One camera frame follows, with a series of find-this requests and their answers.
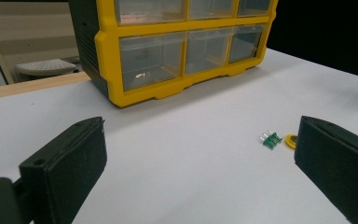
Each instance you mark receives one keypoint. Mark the white round perforated base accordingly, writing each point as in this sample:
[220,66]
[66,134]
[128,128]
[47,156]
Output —
[43,67]

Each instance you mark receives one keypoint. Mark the yellow black drawer cabinet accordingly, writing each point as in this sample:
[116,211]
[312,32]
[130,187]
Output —
[108,62]

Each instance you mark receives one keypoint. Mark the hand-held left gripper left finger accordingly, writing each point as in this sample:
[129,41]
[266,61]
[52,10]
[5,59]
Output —
[65,168]

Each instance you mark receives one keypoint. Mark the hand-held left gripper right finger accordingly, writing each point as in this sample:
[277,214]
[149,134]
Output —
[338,168]

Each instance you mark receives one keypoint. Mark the small yellow round disc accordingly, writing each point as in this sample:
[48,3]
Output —
[289,141]

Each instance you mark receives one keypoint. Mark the clear plastic drawer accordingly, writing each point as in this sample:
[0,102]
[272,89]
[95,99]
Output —
[149,11]

